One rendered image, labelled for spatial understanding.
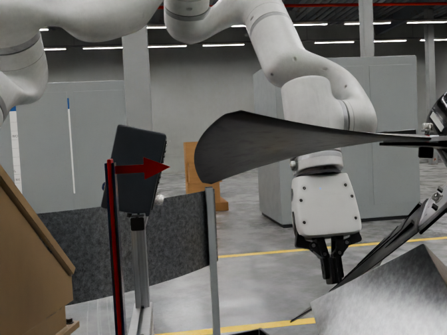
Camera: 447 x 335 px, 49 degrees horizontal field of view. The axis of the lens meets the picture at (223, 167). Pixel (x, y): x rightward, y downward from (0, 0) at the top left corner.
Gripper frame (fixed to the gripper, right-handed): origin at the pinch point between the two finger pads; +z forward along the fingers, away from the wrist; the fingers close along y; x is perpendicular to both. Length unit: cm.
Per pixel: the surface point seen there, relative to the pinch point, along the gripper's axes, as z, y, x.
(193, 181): -182, 22, 756
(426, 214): -5.6, 7.7, -17.1
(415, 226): -4.1, 5.4, -18.3
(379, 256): -1.0, 1.8, -14.6
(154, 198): -20.1, -27.6, 33.8
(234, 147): -13.1, -17.4, -27.9
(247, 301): 13, 29, 302
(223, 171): -12.7, -17.7, -19.0
